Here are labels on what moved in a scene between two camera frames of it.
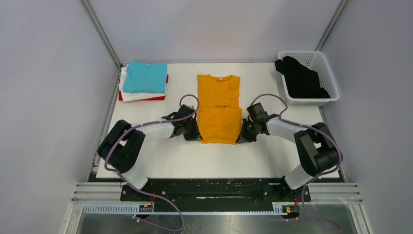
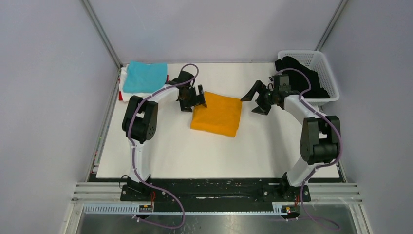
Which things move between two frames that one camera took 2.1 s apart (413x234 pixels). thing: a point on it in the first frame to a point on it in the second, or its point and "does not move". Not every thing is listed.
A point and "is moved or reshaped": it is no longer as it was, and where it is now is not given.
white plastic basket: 316,61 does not move
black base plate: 215,193 does not move
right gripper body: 249,132 to 269,96
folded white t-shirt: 128,96 does not move
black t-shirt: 300,82 does not move
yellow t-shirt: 219,116 is moved or reshaped
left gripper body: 191,131 to 189,100
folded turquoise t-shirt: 142,77 does not move
